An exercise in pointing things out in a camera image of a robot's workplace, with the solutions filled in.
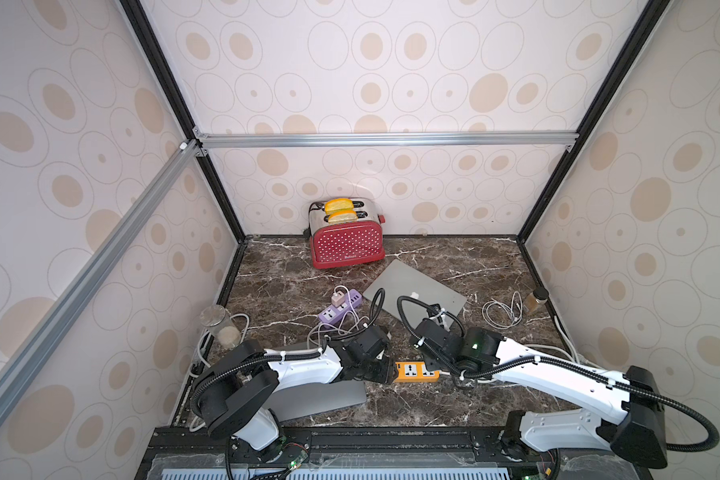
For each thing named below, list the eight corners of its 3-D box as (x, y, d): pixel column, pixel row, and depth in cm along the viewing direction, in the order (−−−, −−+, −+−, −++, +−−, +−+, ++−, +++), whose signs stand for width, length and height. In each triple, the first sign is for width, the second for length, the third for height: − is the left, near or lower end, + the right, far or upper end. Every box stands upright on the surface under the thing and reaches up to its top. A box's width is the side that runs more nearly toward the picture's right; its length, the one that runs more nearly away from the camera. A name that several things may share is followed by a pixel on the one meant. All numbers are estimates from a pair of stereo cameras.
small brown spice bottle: (519, 313, 101) (531, 297, 93) (522, 300, 104) (534, 283, 96) (532, 319, 99) (546, 303, 92) (536, 305, 102) (549, 289, 95)
